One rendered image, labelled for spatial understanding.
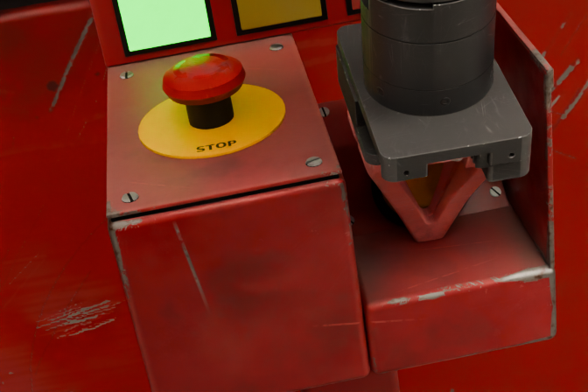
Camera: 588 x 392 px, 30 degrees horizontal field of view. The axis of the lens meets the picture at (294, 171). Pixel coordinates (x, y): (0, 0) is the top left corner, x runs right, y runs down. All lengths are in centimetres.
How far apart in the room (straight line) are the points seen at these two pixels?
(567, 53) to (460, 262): 31
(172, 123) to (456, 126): 15
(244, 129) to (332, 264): 8
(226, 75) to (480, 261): 15
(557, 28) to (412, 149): 37
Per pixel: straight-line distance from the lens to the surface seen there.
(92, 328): 89
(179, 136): 52
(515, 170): 48
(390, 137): 46
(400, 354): 54
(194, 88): 51
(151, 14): 60
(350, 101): 50
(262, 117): 52
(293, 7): 60
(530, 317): 55
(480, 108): 48
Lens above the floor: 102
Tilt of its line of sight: 31 degrees down
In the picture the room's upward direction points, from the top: 9 degrees counter-clockwise
